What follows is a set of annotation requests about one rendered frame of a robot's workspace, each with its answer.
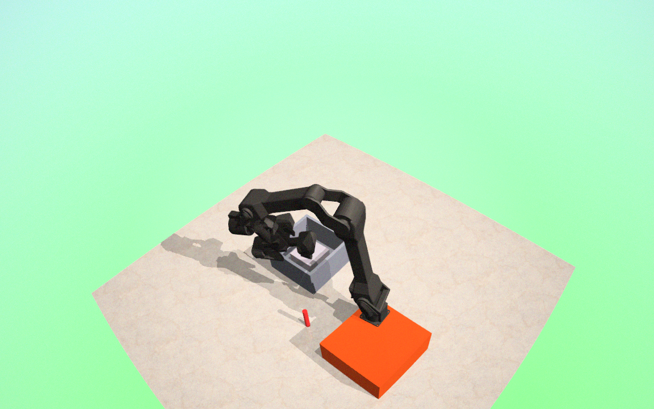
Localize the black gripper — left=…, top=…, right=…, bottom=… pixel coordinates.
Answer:
left=251, top=223, right=317, bottom=261

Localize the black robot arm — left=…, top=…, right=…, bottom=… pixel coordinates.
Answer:
left=228, top=184, right=390, bottom=327

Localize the white square plate with hole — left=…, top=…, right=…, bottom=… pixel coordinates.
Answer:
left=290, top=242, right=330, bottom=272

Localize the red peg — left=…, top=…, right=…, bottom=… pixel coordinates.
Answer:
left=302, top=310, right=310, bottom=327

